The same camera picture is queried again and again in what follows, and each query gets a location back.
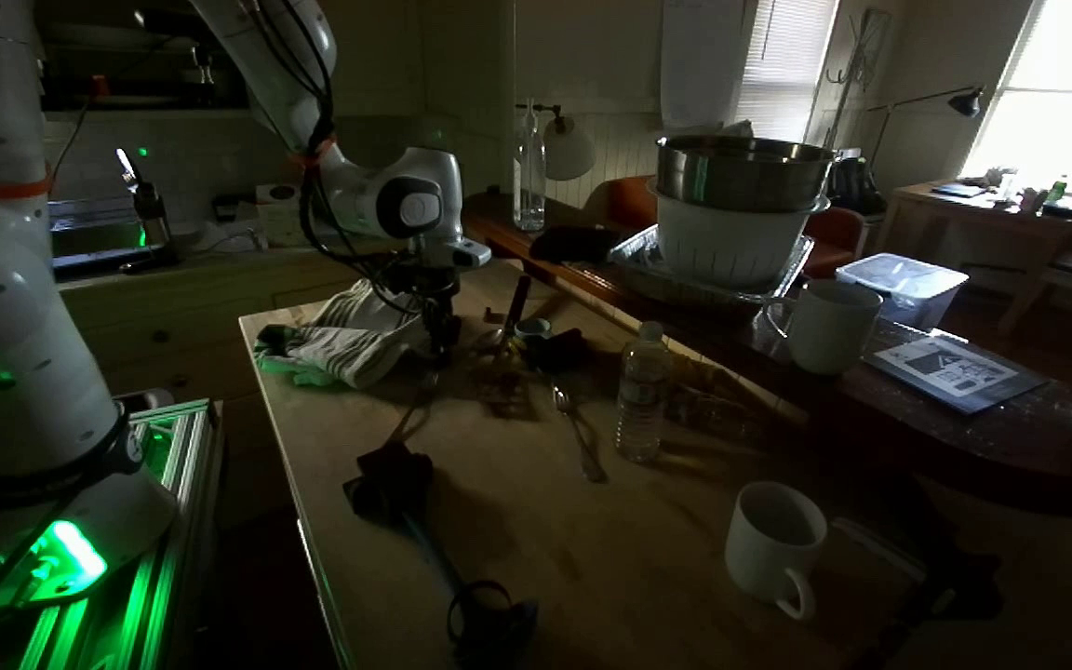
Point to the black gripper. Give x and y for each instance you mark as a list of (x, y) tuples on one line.
[(427, 281)]

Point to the white striped towel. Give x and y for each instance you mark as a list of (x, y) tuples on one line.
[(345, 329)]

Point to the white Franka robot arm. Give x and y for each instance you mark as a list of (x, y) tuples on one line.
[(16, 312)]

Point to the teal measuring cup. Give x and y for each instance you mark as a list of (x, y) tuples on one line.
[(535, 329)]

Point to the clear pump sanitizer bottle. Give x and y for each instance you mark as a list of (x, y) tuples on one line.
[(531, 174)]

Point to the white paper roll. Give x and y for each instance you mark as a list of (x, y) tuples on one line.
[(276, 211)]

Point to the clear plastic water bottle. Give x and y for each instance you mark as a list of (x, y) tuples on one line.
[(647, 392)]

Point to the white lamp shade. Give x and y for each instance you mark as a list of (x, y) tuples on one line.
[(571, 149)]

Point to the black device with green light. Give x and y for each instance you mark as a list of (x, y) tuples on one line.
[(144, 197)]

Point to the steel mixing bowl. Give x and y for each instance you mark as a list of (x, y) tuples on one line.
[(742, 174)]

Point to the large white mug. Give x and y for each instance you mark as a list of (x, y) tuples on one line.
[(826, 325)]

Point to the small white mug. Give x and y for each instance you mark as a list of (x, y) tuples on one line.
[(774, 544)]

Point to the narrow bright window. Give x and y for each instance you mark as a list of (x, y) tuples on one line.
[(790, 41)]

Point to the clear plastic lidded container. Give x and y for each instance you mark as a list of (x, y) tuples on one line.
[(902, 284)]

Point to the wooden desk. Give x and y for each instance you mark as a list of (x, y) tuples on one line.
[(994, 217)]

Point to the black desk lamp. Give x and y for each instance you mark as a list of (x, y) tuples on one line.
[(964, 103)]

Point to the large bright window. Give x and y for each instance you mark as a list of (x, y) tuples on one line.
[(1071, 88)]

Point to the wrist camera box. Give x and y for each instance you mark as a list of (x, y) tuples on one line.
[(469, 252)]

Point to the brown wooden table rail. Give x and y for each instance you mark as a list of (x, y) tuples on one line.
[(597, 304)]

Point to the black clamp mount with rod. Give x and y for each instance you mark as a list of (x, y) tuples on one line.
[(390, 487)]

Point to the dark wall shelf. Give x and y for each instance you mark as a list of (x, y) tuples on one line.
[(127, 56)]

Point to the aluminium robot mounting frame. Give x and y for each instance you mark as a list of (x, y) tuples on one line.
[(127, 621)]

